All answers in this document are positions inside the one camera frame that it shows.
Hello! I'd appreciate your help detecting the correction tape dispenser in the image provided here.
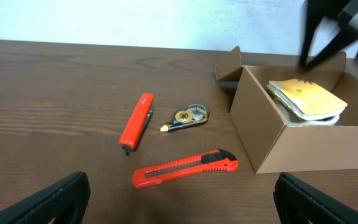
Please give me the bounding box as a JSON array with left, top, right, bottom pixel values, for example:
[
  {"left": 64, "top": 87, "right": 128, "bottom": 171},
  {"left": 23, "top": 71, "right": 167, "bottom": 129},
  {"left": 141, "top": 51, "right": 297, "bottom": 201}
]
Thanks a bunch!
[{"left": 160, "top": 103, "right": 210, "bottom": 132}]

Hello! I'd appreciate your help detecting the open brown cardboard box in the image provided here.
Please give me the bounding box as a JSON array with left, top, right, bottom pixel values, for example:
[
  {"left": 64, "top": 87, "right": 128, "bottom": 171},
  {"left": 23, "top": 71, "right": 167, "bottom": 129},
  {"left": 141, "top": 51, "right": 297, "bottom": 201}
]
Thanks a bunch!
[{"left": 216, "top": 47, "right": 358, "bottom": 174}]

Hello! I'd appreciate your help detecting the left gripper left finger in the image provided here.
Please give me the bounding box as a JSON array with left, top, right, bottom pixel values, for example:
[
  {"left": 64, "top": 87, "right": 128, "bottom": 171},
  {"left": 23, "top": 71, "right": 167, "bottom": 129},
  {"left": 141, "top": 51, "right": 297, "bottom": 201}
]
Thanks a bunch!
[{"left": 0, "top": 171, "right": 91, "bottom": 224}]

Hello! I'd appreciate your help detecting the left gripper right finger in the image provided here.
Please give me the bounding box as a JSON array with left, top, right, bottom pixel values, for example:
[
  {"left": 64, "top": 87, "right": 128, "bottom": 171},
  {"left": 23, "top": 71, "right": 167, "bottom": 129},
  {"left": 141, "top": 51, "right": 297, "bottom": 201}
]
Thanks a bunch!
[{"left": 273, "top": 172, "right": 358, "bottom": 224}]

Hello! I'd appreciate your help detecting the red stapler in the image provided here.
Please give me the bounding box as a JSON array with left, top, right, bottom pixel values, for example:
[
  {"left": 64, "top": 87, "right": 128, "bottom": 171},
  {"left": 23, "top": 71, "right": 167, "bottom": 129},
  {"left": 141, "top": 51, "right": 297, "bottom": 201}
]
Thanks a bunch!
[{"left": 119, "top": 93, "right": 154, "bottom": 156}]

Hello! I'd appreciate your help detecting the red utility knife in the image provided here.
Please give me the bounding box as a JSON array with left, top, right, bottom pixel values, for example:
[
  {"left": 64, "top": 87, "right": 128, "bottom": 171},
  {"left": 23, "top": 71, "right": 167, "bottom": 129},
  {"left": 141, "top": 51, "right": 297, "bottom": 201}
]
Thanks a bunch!
[{"left": 132, "top": 149, "right": 239, "bottom": 189}]

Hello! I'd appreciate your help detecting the yellow sticky note pad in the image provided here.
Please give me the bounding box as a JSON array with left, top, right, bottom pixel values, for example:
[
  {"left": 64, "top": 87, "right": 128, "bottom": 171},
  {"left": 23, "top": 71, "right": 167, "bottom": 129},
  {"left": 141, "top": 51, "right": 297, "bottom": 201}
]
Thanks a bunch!
[{"left": 267, "top": 79, "right": 347, "bottom": 121}]

